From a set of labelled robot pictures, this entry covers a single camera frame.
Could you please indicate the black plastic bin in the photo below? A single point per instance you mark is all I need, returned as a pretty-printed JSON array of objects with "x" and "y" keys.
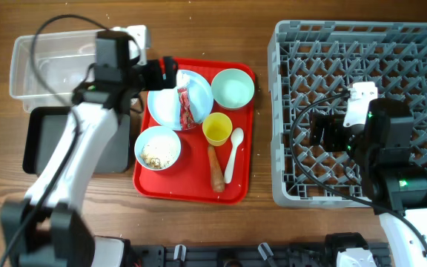
[{"x": 45, "y": 129}]

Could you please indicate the mint green bowl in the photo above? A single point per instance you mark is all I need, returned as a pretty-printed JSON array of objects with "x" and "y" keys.
[{"x": 232, "y": 88}]

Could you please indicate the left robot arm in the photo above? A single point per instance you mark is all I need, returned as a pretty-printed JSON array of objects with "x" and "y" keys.
[{"x": 46, "y": 228}]

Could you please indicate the light blue plate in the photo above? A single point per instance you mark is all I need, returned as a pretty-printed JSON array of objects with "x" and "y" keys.
[{"x": 164, "y": 105}]

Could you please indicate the white plastic spoon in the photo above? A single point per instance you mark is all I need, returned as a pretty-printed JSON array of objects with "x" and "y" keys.
[{"x": 237, "y": 137}]

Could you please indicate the yellow plastic cup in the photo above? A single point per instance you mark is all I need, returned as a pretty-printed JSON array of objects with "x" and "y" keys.
[{"x": 217, "y": 128}]

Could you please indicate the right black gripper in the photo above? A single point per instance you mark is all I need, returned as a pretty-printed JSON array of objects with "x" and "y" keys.
[{"x": 316, "y": 129}]

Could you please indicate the grey dishwasher rack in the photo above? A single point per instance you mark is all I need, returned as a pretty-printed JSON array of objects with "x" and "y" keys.
[{"x": 312, "y": 61}]

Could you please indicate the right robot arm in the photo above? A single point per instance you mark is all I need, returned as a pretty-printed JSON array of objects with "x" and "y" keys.
[{"x": 394, "y": 186}]

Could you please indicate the blue bowl with food scraps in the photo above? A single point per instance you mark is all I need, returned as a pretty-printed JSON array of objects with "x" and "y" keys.
[{"x": 157, "y": 148}]

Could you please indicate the clear plastic bin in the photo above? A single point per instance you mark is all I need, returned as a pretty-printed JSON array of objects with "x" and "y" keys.
[{"x": 62, "y": 60}]

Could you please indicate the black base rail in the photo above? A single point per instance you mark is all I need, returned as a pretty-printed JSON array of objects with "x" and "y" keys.
[{"x": 295, "y": 254}]

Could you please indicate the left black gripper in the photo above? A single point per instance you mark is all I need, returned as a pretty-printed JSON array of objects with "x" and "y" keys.
[{"x": 169, "y": 73}]

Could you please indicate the red snack wrapper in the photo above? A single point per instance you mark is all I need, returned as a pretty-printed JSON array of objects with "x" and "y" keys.
[{"x": 186, "y": 118}]

